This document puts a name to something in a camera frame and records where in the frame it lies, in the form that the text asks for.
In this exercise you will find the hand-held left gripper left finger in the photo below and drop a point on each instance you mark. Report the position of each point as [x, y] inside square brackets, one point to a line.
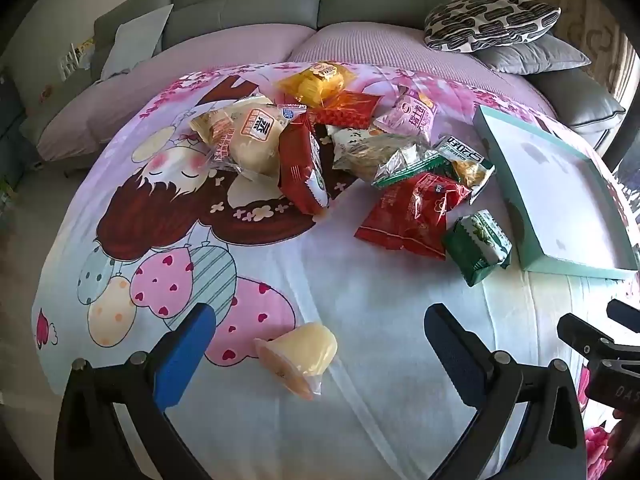
[185, 355]

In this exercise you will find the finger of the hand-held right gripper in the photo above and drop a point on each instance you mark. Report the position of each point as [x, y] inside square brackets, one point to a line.
[625, 311]
[582, 337]

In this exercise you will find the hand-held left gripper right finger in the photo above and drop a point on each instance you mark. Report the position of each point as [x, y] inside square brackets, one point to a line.
[450, 355]

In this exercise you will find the green snack packet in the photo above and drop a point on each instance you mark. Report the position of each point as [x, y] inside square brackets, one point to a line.
[477, 247]

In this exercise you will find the jelly cup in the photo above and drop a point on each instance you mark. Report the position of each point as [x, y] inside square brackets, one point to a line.
[300, 352]

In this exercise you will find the teal cardboard box tray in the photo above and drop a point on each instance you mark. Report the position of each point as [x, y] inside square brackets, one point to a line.
[560, 200]

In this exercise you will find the clear red snack packet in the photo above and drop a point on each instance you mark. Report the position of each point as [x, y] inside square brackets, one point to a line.
[410, 215]

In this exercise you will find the silver green chips packet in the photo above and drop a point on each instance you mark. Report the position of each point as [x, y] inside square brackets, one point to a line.
[465, 160]

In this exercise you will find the red white biscuit packet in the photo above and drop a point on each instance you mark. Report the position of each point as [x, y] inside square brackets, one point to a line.
[300, 170]

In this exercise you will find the white panda snack packet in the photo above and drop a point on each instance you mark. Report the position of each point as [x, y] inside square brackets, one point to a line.
[352, 150]

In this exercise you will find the pink swiss roll packet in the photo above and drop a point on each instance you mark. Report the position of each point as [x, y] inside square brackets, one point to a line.
[410, 115]

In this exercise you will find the red gold cake packet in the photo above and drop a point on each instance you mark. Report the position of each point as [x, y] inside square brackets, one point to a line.
[350, 107]

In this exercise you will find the yellow bread packet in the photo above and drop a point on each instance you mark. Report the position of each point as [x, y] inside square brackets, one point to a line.
[315, 80]

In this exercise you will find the printed blanket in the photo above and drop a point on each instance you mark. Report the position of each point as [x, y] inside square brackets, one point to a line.
[350, 285]

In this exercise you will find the clear green-edged snack packet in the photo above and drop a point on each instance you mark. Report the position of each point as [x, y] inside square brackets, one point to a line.
[400, 162]

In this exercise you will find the grey leather cushion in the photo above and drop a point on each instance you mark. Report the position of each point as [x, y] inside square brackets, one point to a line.
[585, 95]

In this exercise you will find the steamed cake packet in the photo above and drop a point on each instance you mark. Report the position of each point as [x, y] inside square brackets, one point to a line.
[240, 135]

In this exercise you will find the small blue white packet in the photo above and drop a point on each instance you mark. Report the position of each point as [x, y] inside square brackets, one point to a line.
[292, 111]

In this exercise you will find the grey fabric pillow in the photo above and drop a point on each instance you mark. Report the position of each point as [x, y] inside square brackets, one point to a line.
[535, 55]

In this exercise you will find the patterned beige curtain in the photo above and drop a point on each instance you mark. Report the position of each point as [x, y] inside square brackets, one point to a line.
[590, 15]

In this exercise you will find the white printed papers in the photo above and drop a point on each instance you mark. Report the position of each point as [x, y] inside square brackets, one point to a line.
[75, 57]

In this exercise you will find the black white patterned pillow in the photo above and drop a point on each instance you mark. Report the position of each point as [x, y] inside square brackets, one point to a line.
[490, 22]

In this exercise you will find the light grey pillow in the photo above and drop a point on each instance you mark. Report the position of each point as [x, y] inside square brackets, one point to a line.
[132, 35]

